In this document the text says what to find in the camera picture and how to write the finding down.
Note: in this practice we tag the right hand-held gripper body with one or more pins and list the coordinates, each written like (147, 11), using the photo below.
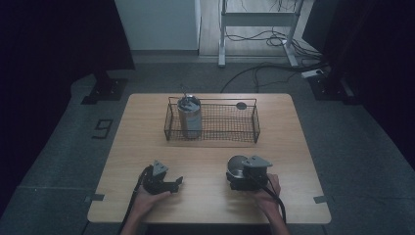
(256, 174)

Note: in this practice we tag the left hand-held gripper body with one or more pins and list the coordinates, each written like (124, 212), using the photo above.
(156, 179)

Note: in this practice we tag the silver metal mug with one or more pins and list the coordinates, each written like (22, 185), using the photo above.
(235, 164)

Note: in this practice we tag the steel tumbler with straw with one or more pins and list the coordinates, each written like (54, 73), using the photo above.
(191, 120)

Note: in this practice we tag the person's right hand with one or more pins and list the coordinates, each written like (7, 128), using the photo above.
(268, 196)

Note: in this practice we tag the person's left hand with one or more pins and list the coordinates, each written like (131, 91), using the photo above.
(145, 202)

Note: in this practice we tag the grey tape piece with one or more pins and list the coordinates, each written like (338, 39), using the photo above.
(320, 199)
(95, 197)

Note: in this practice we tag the dark round disc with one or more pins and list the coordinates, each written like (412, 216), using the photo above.
(241, 105)

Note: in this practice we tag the black stand base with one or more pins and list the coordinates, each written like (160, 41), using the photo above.
(329, 88)
(106, 89)

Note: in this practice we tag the white power strip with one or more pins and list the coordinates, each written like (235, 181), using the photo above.
(311, 73)

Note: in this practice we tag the white cabinet panel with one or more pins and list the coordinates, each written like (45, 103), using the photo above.
(160, 23)

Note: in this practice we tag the dark curtain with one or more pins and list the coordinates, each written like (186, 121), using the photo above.
(375, 49)
(49, 49)

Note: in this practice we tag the white metal desk frame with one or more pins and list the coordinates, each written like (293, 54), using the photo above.
(257, 19)

